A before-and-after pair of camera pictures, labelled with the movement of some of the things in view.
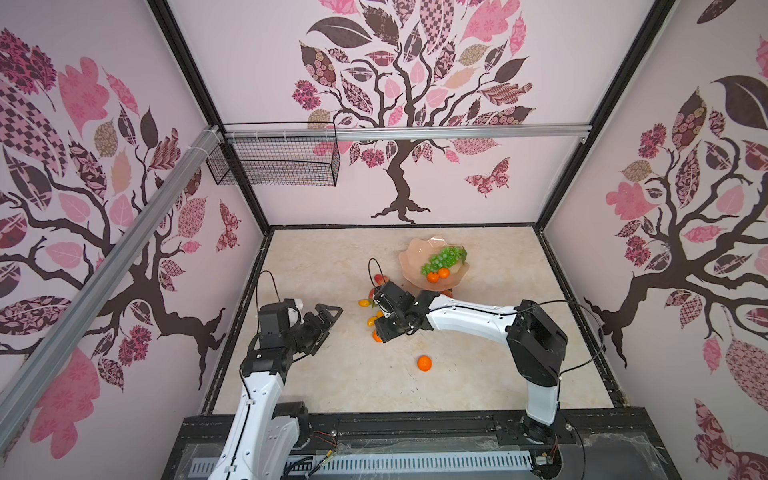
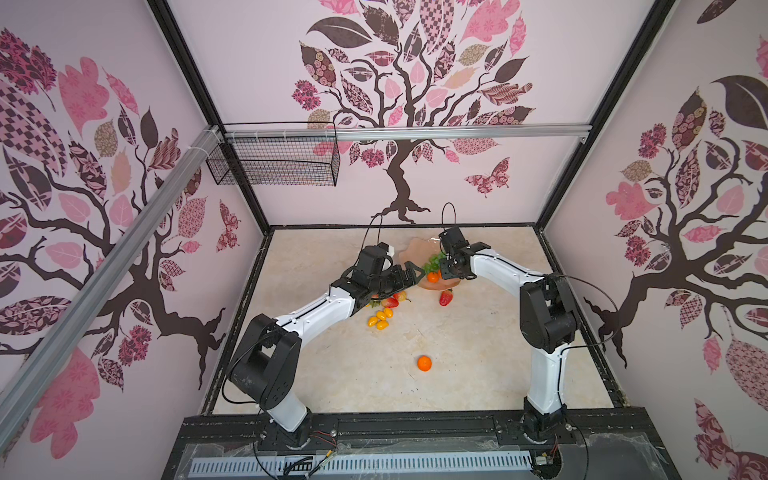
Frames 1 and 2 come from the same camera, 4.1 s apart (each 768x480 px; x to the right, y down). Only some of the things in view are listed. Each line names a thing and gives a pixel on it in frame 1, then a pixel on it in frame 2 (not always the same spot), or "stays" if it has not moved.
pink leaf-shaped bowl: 432,264 stays
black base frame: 605,443 stays
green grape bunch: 446,259 stays
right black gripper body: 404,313 to 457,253
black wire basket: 284,161 stays
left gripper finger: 324,314 to 410,269
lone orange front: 424,363 stays
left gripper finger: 320,342 to 422,274
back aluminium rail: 407,132 stays
